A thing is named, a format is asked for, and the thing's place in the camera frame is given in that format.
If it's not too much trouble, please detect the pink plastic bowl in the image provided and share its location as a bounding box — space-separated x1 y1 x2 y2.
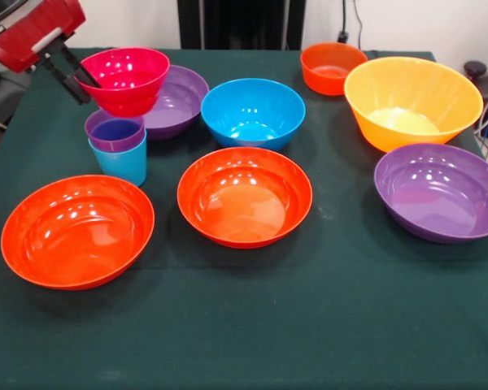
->
73 47 171 118

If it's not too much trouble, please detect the small deep orange bowl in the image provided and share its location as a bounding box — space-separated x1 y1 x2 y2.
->
300 41 369 97

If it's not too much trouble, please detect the blue plastic cup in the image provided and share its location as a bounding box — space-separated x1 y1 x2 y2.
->
88 128 148 188

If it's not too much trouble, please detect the black cable with plug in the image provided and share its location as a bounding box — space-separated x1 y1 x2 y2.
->
336 0 350 46

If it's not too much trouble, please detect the blue plastic bowl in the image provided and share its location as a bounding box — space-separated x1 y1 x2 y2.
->
200 78 307 152

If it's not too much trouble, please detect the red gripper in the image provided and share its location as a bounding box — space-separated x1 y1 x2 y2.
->
0 0 103 106

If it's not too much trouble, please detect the thin black cable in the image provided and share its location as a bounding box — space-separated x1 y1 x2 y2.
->
351 0 364 52

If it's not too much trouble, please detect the purple plastic cup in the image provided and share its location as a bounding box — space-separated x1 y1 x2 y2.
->
84 108 146 154

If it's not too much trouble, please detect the wide red-orange bowl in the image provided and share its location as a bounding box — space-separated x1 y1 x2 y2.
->
0 174 155 292
176 145 313 249

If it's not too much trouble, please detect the dark green tablecloth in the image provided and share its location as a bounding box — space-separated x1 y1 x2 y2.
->
0 47 488 390

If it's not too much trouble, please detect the purple plastic bowl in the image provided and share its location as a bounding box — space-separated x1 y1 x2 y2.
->
373 142 488 245
140 64 211 141

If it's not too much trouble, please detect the large yellow-orange bowl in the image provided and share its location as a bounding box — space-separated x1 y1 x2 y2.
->
343 56 485 154

